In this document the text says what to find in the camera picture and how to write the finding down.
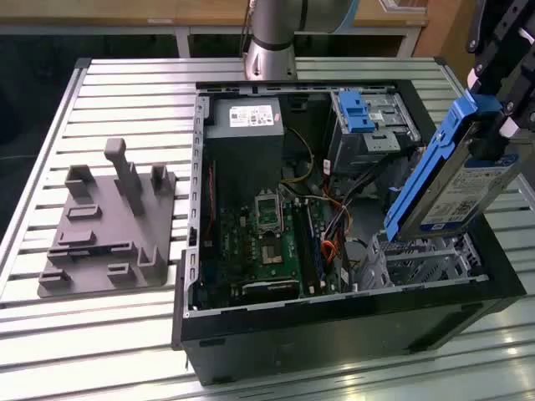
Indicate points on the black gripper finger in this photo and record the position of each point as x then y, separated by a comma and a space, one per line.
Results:
524, 83
495, 37

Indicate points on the hard disk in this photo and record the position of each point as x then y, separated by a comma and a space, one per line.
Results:
460, 196

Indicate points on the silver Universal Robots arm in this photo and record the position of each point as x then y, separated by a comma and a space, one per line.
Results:
271, 42

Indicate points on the grey metal disk bay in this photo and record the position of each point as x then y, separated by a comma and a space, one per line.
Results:
418, 267

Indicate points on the black RAM slot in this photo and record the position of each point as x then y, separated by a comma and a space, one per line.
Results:
318, 246
301, 246
306, 246
313, 246

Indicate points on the blue drive latch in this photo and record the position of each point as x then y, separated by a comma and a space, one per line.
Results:
355, 110

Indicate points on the grey metal drive cage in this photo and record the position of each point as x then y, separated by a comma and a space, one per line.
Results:
355, 150

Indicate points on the grey power supply unit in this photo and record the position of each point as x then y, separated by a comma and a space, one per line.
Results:
246, 158

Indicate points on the black open PC case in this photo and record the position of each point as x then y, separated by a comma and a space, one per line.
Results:
334, 334

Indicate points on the black graphics card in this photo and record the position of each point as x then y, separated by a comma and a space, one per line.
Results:
267, 289

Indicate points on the green motherboard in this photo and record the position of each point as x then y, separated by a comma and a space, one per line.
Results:
234, 250

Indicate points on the grey parts rack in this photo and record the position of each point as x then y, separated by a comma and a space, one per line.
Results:
108, 234

